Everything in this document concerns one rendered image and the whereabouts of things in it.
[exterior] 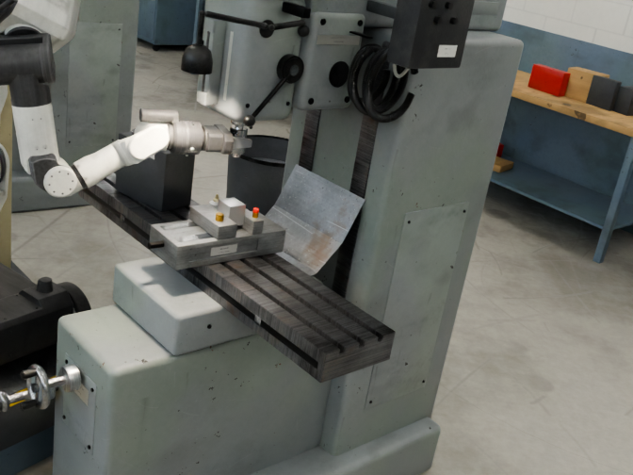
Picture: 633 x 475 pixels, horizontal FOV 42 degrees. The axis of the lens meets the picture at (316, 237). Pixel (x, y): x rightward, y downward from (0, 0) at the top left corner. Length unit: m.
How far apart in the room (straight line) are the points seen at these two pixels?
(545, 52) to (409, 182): 4.25
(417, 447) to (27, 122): 1.73
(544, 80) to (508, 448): 3.12
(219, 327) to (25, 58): 0.82
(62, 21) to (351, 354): 1.05
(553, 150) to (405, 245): 4.13
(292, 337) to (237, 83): 0.63
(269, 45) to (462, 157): 0.77
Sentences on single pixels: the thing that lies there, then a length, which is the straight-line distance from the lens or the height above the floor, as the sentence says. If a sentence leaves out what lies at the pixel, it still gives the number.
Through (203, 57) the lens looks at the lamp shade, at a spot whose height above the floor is 1.48.
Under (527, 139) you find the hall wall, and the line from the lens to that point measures 6.64.
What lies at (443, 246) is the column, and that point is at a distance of 2.62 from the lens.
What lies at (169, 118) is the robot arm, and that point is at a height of 1.29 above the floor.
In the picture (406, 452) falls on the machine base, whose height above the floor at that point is 0.15.
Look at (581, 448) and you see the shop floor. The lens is 3.55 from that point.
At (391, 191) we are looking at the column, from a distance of 2.34.
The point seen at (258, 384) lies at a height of 0.54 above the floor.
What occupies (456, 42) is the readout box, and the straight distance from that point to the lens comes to 2.12.
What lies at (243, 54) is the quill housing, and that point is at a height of 1.49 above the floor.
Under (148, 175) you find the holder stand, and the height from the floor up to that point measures 1.01.
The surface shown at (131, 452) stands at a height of 0.45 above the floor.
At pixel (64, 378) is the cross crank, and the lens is 2.23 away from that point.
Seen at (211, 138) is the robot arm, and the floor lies 1.25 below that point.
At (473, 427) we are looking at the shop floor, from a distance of 3.44.
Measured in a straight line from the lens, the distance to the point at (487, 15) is 2.63.
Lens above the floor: 1.86
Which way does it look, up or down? 22 degrees down
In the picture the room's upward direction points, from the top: 10 degrees clockwise
